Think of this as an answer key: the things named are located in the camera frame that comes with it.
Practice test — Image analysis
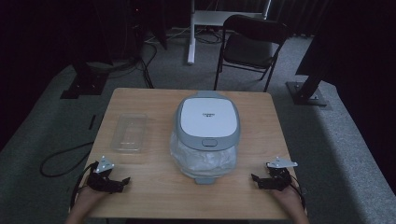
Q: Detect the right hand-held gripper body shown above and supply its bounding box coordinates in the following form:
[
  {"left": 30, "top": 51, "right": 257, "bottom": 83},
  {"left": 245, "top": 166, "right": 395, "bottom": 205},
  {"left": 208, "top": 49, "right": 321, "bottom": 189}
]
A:
[{"left": 261, "top": 156, "right": 299, "bottom": 192}]

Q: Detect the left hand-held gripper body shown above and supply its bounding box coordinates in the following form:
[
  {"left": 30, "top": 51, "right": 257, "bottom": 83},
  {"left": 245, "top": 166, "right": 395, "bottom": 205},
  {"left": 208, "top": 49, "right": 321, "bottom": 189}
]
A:
[{"left": 86, "top": 155, "right": 126, "bottom": 194}]

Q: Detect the clear plastic container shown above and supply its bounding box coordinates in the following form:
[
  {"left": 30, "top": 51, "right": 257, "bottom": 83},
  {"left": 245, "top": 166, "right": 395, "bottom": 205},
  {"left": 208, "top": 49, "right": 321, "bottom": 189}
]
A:
[{"left": 110, "top": 113, "right": 149, "bottom": 154}]

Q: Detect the grey bin with white lid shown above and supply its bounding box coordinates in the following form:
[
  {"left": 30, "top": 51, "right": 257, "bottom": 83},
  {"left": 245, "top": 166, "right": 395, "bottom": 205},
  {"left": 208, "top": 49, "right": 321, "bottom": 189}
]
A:
[{"left": 169, "top": 90, "right": 242, "bottom": 186}]

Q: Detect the person's left hand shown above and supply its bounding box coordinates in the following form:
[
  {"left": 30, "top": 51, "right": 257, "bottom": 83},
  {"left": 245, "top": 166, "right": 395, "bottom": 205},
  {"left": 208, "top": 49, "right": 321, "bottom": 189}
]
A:
[{"left": 75, "top": 185, "right": 110, "bottom": 216}]

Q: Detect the person's right hand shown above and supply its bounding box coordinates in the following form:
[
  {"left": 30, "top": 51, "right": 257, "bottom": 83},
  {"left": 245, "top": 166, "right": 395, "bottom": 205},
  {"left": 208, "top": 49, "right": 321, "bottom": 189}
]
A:
[{"left": 270, "top": 183, "right": 303, "bottom": 213}]

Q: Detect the white plastic bin liner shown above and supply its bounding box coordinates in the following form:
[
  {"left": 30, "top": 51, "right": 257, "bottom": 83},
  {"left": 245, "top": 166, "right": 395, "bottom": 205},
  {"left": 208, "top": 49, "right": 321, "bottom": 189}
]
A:
[{"left": 169, "top": 132, "right": 238, "bottom": 180}]

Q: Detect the black folding chair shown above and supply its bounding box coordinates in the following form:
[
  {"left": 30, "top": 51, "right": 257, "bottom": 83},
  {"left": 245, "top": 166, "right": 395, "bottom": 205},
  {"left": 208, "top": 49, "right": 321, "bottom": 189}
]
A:
[{"left": 213, "top": 14, "right": 293, "bottom": 93}]

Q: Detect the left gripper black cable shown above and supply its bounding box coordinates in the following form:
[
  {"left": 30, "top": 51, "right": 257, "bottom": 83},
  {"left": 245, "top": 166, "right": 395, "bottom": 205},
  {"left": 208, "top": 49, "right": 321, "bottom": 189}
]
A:
[{"left": 70, "top": 161, "right": 99, "bottom": 210}]

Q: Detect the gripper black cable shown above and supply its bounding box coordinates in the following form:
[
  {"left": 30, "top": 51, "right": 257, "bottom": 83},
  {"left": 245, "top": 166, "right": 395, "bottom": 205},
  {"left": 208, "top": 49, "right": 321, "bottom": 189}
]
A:
[
  {"left": 70, "top": 161, "right": 99, "bottom": 210},
  {"left": 289, "top": 175, "right": 307, "bottom": 217}
]

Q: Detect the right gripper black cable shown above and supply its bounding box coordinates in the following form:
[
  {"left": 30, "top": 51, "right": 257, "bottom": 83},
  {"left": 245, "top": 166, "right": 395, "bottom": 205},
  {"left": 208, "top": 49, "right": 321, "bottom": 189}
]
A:
[{"left": 289, "top": 175, "right": 307, "bottom": 217}]

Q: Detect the black looped floor cable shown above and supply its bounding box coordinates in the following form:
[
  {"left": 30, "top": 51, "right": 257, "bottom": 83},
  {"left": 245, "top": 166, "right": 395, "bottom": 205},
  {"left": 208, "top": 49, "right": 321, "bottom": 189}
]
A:
[{"left": 39, "top": 141, "right": 95, "bottom": 178}]

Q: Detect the black stand with base plate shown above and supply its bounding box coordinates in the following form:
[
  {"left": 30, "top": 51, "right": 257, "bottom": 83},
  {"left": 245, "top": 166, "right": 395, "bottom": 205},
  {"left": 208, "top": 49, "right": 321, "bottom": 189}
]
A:
[
  {"left": 285, "top": 29, "right": 329, "bottom": 108},
  {"left": 59, "top": 60, "right": 110, "bottom": 101}
]

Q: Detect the black cable bundle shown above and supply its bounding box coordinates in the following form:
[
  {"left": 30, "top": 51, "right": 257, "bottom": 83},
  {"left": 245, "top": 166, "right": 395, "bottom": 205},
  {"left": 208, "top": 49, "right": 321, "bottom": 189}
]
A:
[{"left": 135, "top": 39, "right": 159, "bottom": 90}]

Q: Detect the white desk frame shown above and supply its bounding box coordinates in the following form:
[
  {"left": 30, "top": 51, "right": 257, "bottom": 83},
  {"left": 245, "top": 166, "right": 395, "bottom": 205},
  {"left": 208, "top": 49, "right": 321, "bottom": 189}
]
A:
[{"left": 186, "top": 0, "right": 273, "bottom": 65}]

